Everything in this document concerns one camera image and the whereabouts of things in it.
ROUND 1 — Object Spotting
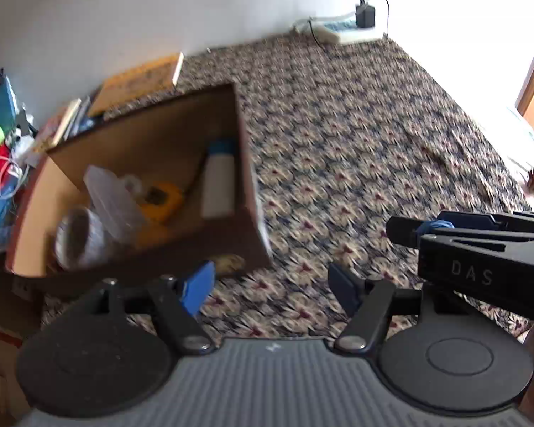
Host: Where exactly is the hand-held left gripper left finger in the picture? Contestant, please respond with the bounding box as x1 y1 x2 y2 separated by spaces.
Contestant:
93 260 217 357

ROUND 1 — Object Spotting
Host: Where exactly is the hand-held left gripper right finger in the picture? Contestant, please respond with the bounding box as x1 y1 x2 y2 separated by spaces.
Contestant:
328 262 428 355

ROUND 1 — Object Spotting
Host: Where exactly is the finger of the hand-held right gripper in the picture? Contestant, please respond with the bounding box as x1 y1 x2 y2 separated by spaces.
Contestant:
438 210 534 234
385 215 457 247

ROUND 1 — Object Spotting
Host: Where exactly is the white box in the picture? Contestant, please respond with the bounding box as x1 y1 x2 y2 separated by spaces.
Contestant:
200 139 238 220

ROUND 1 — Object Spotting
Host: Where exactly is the clear plastic container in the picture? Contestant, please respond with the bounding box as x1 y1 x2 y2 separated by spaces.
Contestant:
83 164 148 246

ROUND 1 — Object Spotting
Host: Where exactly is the brown cardboard shoebox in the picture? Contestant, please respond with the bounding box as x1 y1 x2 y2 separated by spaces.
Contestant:
4 82 274 285

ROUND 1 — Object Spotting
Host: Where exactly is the pale floral bedsheet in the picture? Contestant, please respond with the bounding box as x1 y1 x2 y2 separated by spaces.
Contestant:
506 106 534 199

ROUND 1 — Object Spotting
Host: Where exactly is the dark floral bedspread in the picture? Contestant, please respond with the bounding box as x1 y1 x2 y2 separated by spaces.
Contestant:
40 35 534 348

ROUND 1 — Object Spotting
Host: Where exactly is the brown cardboard carton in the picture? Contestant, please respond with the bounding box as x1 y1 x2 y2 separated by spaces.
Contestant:
0 253 43 427

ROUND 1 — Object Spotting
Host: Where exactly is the white power strip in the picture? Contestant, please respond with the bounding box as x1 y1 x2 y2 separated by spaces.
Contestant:
293 15 384 46

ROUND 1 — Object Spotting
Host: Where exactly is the stack of thin books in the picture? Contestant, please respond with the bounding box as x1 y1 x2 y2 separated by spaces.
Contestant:
32 93 104 153

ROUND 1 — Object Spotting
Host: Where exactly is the black charger adapter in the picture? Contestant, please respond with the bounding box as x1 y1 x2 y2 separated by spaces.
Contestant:
354 0 376 29

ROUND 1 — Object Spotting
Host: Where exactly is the black power strip cable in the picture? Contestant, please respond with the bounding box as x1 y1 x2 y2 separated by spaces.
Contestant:
308 17 336 49

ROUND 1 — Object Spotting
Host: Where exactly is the white looped cable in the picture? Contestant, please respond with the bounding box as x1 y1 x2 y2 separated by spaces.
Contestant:
0 159 25 202

